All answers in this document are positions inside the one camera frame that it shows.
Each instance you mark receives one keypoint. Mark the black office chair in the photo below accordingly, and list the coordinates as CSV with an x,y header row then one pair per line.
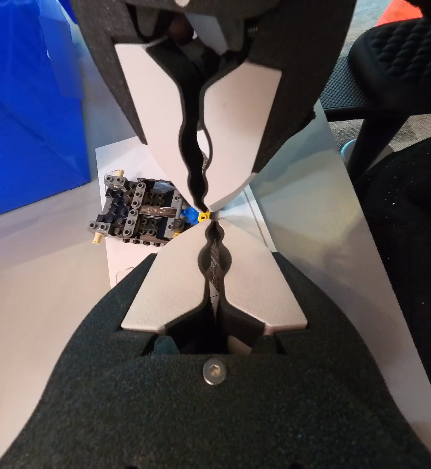
x,y
402,47

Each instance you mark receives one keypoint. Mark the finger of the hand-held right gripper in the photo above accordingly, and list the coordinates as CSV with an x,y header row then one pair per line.
x,y
153,110
241,121

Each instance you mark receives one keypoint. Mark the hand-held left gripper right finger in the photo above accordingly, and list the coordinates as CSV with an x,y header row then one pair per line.
x,y
263,293

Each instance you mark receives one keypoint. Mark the orange striped barrier post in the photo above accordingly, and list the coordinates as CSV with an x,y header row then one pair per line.
x,y
398,11

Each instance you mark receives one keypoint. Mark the white lego instruction booklet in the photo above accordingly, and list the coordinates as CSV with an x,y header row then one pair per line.
x,y
107,161

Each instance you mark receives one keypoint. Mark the large blue plastic bin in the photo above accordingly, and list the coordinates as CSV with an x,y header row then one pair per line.
x,y
25,110

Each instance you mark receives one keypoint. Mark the small yellow lego piece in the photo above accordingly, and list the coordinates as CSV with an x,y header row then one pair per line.
x,y
202,217

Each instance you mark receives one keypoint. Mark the black grey lego car model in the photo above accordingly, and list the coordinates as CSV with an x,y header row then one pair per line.
x,y
149,220

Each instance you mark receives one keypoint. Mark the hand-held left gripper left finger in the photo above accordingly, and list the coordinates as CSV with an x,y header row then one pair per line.
x,y
164,285

